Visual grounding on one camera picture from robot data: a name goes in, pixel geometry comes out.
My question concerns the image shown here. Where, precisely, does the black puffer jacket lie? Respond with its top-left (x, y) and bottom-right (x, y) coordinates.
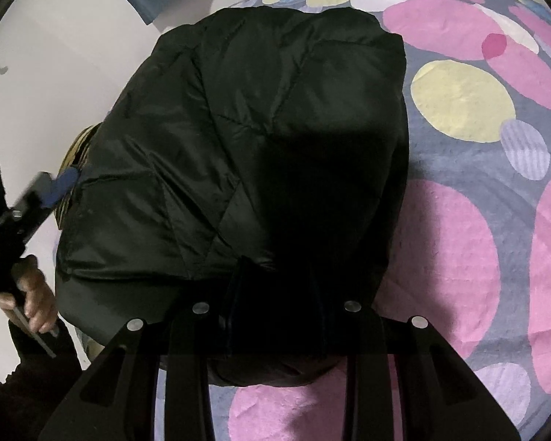
top-left (55, 6), bottom-right (413, 387)

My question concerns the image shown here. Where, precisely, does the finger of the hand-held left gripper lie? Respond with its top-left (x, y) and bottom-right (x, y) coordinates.
top-left (28, 166), bottom-right (82, 222)

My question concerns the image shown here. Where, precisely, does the grey blanket with coloured dots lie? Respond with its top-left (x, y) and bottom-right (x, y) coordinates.
top-left (55, 0), bottom-right (551, 441)

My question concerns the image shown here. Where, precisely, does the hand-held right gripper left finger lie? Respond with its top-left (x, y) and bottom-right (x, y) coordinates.
top-left (39, 255), bottom-right (276, 441)

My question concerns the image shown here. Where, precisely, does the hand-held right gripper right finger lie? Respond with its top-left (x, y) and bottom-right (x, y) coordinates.
top-left (303, 264), bottom-right (522, 441)

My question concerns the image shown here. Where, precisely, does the person's left forearm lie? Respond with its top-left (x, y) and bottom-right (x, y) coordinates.
top-left (0, 319), bottom-right (89, 441)

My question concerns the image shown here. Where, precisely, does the person's left hand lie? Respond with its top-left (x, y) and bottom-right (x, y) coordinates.
top-left (0, 255), bottom-right (60, 334)

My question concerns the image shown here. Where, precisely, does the brown striped cloth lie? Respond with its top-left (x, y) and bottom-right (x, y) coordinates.
top-left (56, 124), bottom-right (98, 231)

